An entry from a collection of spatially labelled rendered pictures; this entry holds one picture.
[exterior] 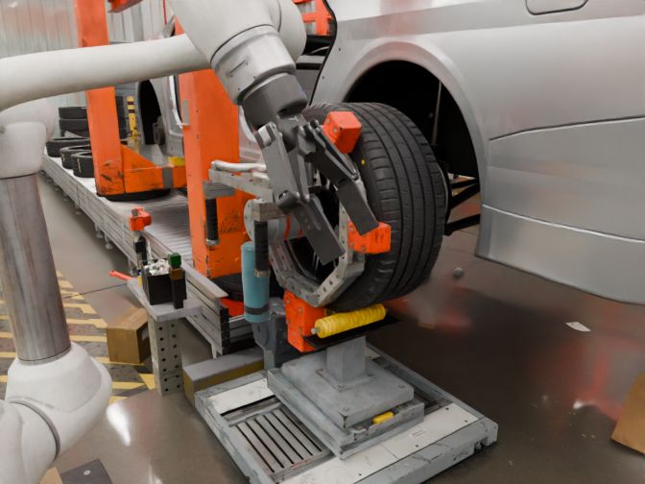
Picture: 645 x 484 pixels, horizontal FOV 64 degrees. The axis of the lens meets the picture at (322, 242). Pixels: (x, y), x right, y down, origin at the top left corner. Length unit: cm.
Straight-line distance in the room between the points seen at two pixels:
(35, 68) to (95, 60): 8
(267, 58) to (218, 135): 132
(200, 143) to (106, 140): 194
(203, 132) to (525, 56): 108
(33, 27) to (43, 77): 1359
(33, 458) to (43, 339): 22
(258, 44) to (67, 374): 81
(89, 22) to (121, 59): 296
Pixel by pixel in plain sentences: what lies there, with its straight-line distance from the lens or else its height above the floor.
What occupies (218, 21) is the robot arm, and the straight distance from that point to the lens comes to 63.
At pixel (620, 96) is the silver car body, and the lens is 132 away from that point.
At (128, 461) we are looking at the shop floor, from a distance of 202.
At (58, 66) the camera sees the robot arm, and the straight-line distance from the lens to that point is 84.
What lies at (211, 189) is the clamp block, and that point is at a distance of 160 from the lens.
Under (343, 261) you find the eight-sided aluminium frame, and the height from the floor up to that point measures 77.
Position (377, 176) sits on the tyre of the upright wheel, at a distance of 137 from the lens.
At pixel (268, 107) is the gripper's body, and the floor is 120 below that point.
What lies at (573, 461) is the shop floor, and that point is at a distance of 209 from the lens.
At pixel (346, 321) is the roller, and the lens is 162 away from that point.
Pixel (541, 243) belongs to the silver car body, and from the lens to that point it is 144.
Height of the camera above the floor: 122
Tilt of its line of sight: 17 degrees down
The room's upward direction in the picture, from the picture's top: straight up
